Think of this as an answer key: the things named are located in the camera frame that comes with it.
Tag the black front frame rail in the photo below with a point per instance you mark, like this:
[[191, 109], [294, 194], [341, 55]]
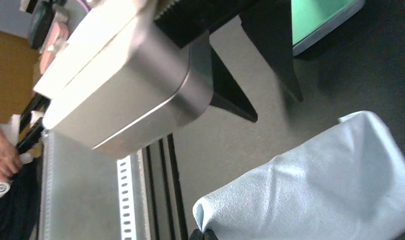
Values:
[[162, 199]]

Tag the blue-grey glasses case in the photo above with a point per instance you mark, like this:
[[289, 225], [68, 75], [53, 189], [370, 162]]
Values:
[[312, 20]]

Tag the brown cardboard box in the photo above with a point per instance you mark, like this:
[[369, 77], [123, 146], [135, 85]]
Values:
[[17, 62]]

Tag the white handheld controller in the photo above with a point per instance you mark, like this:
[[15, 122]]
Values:
[[12, 131]]

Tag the pink glasses case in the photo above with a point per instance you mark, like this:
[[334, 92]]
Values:
[[58, 33]]

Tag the white slotted cable duct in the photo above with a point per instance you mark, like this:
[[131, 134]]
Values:
[[132, 223]]

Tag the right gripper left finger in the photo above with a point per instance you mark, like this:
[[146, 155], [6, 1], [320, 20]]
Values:
[[196, 235]]

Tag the black glasses case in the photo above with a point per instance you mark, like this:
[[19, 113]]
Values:
[[43, 15]]

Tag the person's bare hand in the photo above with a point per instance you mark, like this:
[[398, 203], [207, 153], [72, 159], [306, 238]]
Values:
[[10, 163]]

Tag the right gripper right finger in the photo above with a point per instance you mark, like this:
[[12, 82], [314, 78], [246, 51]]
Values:
[[209, 235]]

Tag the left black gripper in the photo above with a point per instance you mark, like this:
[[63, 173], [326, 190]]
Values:
[[268, 25]]

